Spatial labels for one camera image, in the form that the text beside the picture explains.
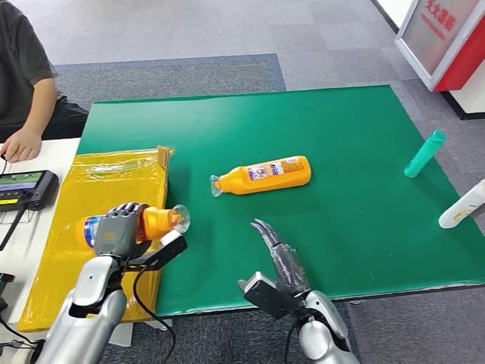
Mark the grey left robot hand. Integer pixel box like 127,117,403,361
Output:
94,202,152,260

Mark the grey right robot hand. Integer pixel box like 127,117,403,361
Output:
251,218,310,296

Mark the orange bottle with clear cap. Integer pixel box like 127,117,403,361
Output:
75,204,192,251
210,155,312,198

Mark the teal plastic bottle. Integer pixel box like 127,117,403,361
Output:
404,129,447,179

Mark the white plastic bottle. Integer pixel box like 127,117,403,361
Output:
439,180,485,230

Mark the yellow plastic wrapped cardboard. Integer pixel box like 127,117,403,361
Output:
18,146,175,333

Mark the black controller with screen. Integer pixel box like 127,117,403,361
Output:
0,169,60,212

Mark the black controller antenna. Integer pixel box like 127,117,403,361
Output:
0,206,26,253

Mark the green table mat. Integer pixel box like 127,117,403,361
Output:
77,85,485,318

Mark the person's hand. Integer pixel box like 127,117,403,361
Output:
0,126,42,164

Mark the black device at table edge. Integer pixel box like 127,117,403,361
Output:
0,273,16,313

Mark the person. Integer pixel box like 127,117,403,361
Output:
0,0,89,164

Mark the white plinth with black base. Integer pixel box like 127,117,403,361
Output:
440,60,485,121

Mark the red and white display stand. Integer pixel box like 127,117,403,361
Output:
394,0,485,93

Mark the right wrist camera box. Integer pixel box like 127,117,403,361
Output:
238,271,301,321

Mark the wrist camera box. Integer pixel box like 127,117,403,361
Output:
238,271,301,321
124,230,188,273

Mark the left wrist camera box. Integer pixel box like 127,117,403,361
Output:
124,230,188,273

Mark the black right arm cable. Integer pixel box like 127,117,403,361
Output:
284,320,301,364

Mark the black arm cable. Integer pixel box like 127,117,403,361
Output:
132,265,177,364
284,320,301,364

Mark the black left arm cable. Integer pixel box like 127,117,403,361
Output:
132,265,177,364

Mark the black cable on white table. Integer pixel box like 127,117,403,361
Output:
0,316,41,350

